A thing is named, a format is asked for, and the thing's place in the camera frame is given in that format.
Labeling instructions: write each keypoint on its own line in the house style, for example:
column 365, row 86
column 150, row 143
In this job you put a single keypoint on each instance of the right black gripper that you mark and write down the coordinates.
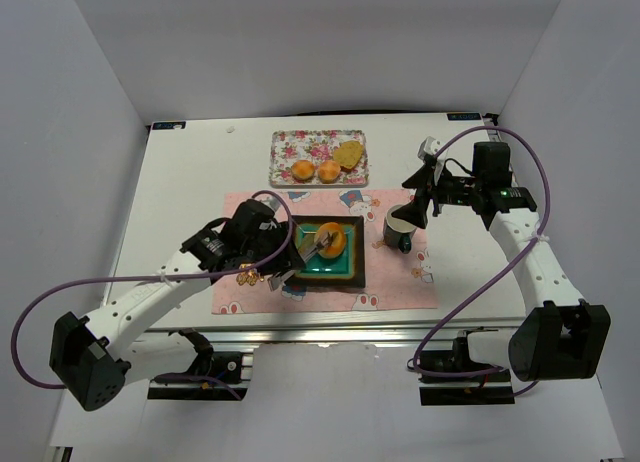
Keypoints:
column 429, row 192

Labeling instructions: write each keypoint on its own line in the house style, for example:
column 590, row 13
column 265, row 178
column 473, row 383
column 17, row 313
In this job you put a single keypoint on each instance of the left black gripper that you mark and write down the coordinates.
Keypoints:
column 285, row 247

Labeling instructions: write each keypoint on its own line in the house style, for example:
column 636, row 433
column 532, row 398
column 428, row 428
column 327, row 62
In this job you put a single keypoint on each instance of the silver metal tongs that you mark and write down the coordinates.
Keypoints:
column 308, row 249

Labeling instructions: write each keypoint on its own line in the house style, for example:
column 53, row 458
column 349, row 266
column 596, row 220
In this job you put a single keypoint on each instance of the orange donut bread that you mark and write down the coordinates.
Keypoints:
column 330, row 239

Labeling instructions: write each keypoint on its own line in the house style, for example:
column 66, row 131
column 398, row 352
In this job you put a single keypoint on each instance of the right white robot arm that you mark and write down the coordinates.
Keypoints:
column 562, row 336

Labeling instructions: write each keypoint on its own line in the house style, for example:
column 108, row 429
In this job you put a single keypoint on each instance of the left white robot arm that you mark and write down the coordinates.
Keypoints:
column 95, row 356

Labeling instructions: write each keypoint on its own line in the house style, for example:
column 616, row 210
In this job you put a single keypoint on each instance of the brown bread slice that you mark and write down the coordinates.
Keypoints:
column 348, row 154

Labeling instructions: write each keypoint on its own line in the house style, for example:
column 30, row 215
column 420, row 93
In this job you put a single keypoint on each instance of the gold fork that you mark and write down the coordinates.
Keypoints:
column 247, row 278

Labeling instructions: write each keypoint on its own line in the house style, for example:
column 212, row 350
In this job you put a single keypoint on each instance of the dark green mug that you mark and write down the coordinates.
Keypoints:
column 397, row 233

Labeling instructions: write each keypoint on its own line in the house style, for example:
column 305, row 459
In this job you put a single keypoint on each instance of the black teal square plate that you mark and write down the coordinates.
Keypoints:
column 344, row 272

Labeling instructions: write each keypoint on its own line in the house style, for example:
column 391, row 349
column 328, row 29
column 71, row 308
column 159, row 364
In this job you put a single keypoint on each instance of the pink cartoon placemat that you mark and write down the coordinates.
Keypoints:
column 394, row 281

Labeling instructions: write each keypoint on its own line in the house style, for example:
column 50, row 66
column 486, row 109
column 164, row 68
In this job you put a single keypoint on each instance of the round bun right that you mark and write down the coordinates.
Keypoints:
column 328, row 171

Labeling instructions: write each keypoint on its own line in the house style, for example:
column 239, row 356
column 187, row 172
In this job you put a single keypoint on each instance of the round bun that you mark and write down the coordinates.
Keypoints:
column 328, row 171
column 303, row 170

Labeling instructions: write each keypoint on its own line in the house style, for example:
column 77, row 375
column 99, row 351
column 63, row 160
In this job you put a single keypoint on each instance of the round bun left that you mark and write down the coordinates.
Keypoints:
column 303, row 170

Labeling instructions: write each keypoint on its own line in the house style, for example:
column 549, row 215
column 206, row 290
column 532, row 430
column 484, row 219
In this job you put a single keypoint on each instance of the floral rectangular tray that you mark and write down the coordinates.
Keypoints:
column 315, row 146

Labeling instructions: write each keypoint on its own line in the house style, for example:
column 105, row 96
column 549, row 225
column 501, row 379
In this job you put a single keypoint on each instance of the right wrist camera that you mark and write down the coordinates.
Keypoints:
column 429, row 147

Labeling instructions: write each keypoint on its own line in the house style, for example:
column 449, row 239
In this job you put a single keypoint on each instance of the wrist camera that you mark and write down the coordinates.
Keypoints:
column 272, row 202
column 429, row 147

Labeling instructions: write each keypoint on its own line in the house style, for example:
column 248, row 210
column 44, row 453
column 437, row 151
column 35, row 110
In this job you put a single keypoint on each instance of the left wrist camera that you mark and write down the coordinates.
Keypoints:
column 272, row 202

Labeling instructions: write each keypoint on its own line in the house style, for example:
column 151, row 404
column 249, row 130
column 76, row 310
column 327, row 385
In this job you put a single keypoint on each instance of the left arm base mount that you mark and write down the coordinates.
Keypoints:
column 224, row 377

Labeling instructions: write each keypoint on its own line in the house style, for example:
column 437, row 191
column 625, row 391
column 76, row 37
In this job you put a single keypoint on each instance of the aluminium table frame rail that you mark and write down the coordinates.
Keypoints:
column 325, row 328

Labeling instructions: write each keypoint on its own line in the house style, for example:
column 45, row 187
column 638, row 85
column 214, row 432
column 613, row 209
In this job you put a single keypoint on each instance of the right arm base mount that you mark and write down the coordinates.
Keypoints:
column 450, row 378

